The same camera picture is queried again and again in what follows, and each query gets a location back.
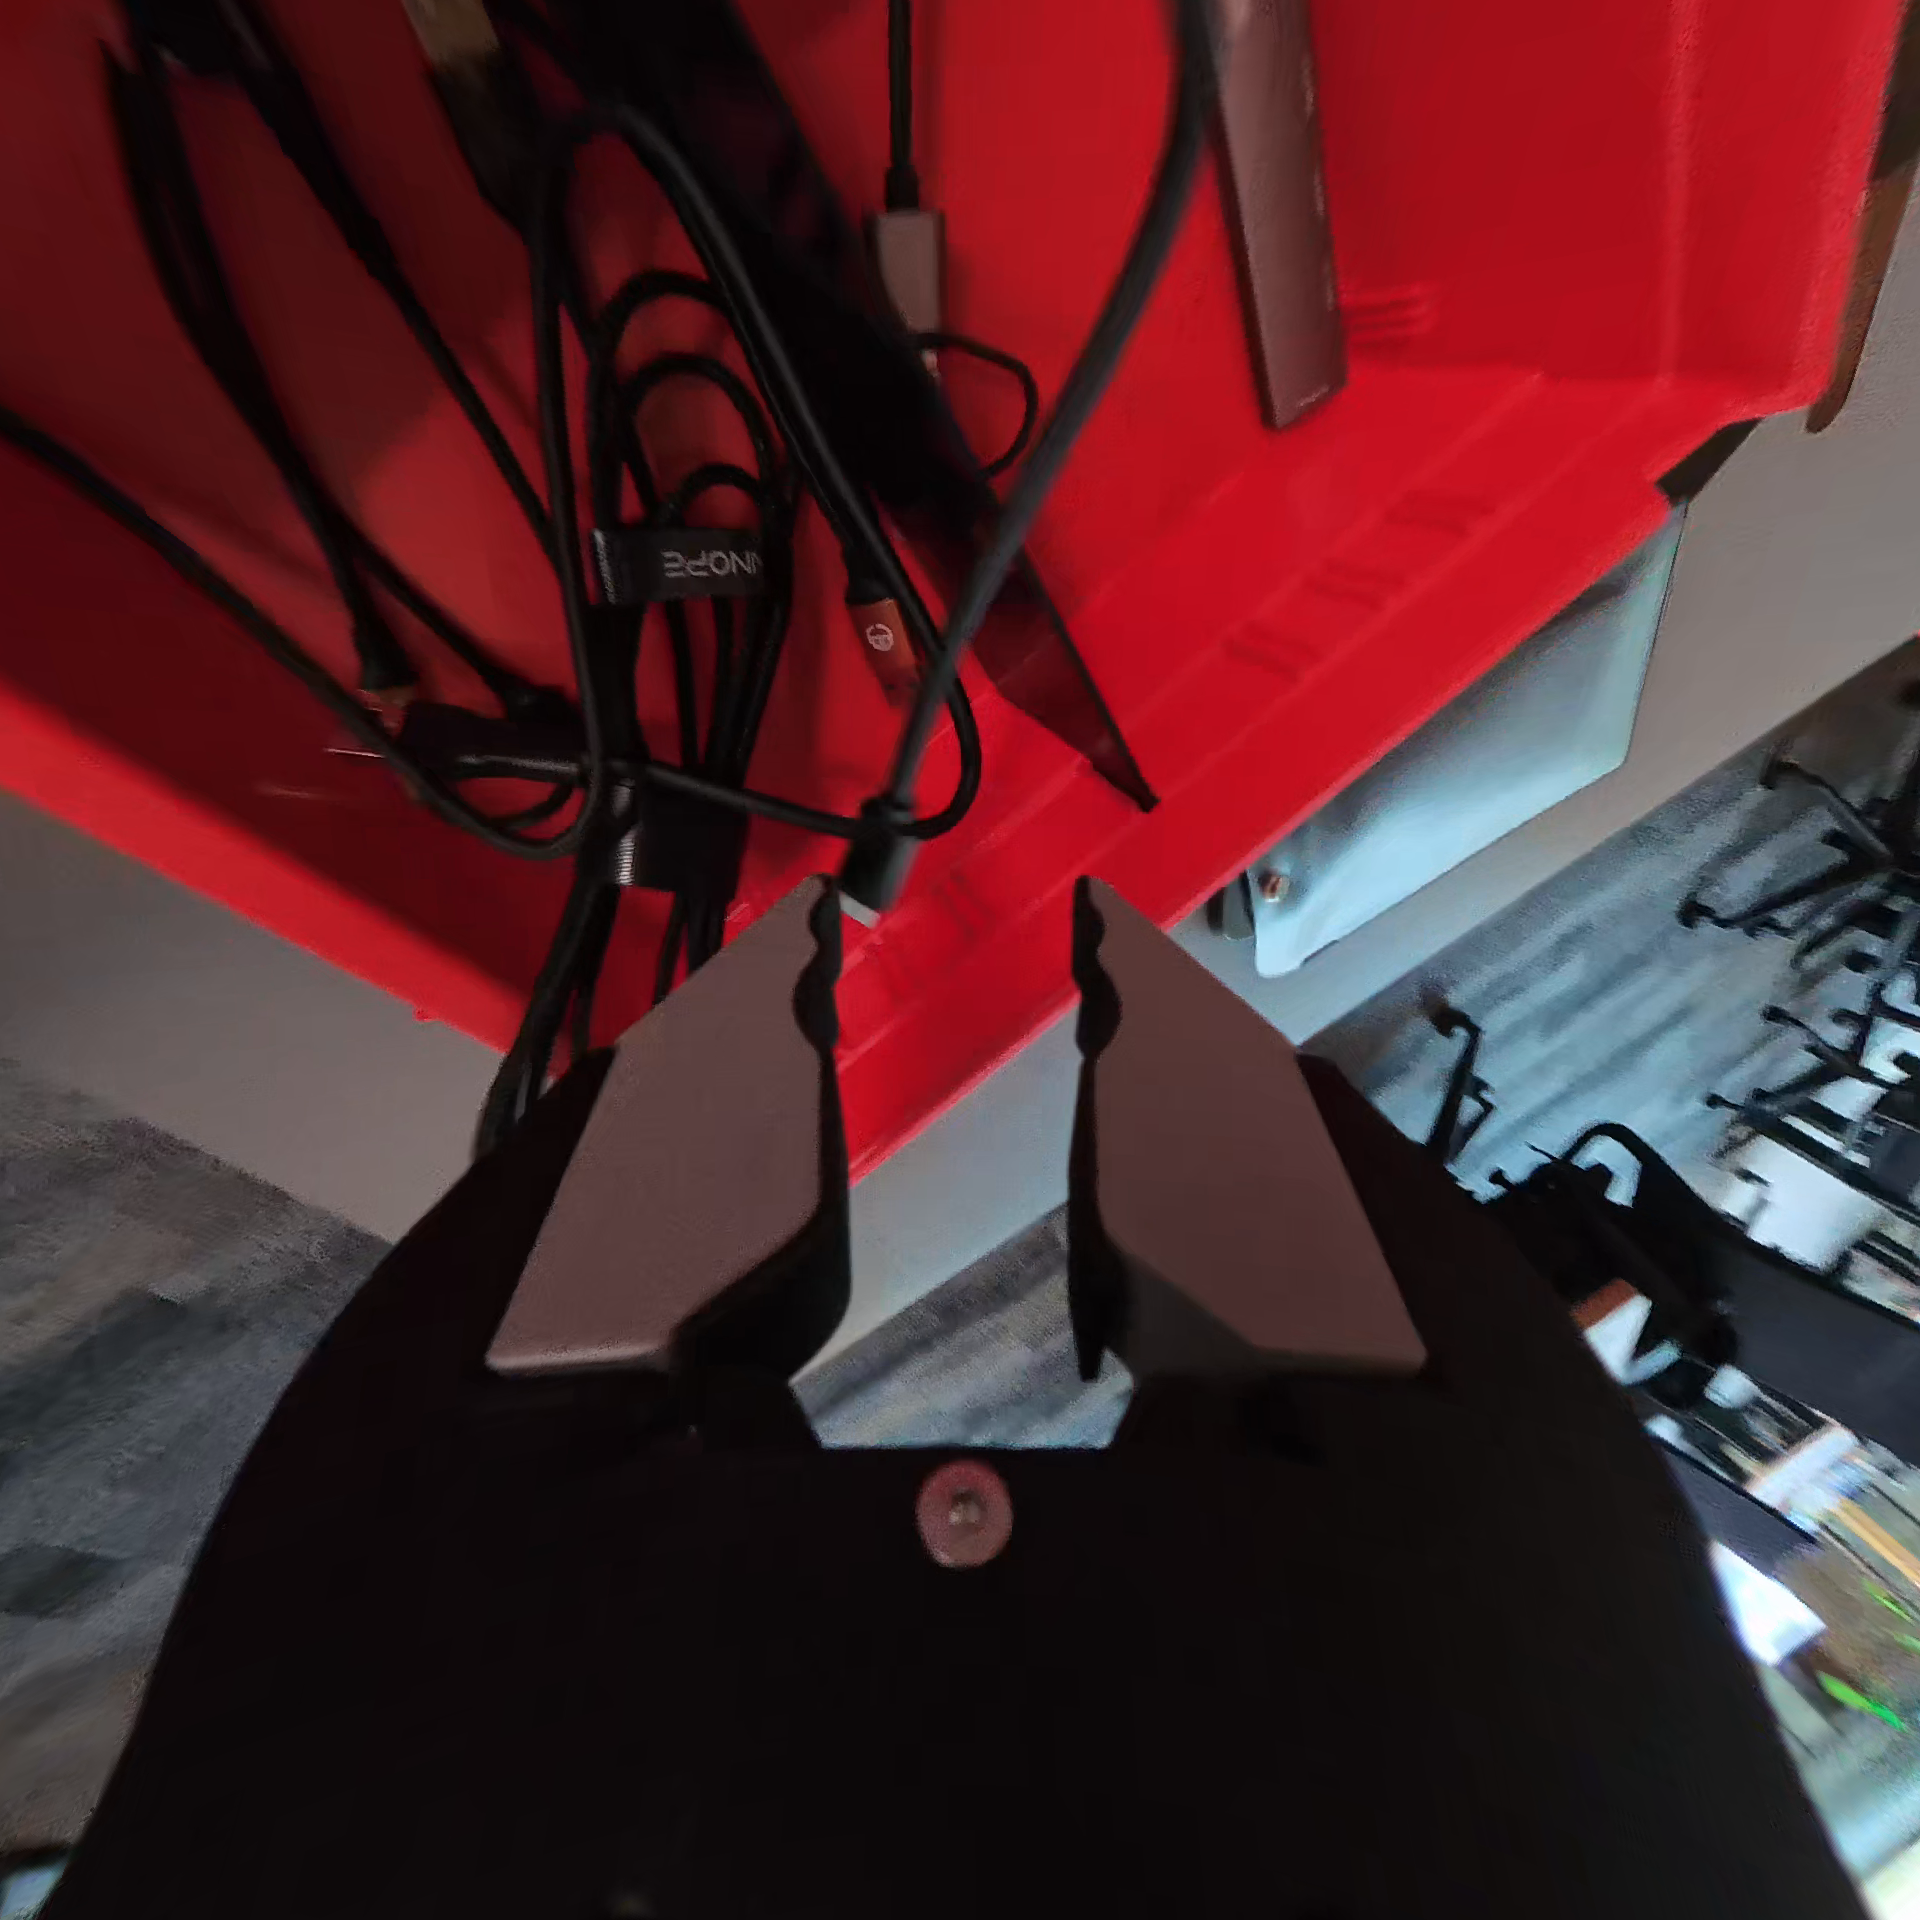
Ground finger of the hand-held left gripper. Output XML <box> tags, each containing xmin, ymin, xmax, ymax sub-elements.
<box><xmin>1207</xmin><ymin>504</ymin><xmax>1685</xmax><ymax>982</ymax></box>

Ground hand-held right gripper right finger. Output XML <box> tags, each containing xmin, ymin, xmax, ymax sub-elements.
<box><xmin>1065</xmin><ymin>879</ymin><xmax>1433</xmax><ymax>1385</ymax></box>

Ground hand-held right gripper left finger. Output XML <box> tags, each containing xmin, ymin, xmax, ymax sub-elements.
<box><xmin>483</xmin><ymin>879</ymin><xmax>852</xmax><ymax>1380</ymax></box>

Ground red plastic bin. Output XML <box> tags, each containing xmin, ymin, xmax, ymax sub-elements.
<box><xmin>0</xmin><ymin>0</ymin><xmax>1910</xmax><ymax>1186</ymax></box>

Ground thin black USB-C cable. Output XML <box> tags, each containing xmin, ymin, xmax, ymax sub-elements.
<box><xmin>837</xmin><ymin>0</ymin><xmax>1218</xmax><ymax>931</ymax></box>

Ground grey USB hub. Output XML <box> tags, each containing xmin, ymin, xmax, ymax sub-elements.
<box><xmin>1207</xmin><ymin>0</ymin><xmax>1349</xmax><ymax>432</ymax></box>

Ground black office chair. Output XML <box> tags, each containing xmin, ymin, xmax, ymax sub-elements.
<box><xmin>1446</xmin><ymin>1003</ymin><xmax>1920</xmax><ymax>1402</ymax></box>

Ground black cable with USB-A plug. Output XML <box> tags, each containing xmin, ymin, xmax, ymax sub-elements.
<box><xmin>0</xmin><ymin>409</ymin><xmax>634</xmax><ymax>868</ymax></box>

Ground black cable with grey plug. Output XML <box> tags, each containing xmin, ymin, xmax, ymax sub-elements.
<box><xmin>869</xmin><ymin>0</ymin><xmax>1040</xmax><ymax>482</ymax></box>

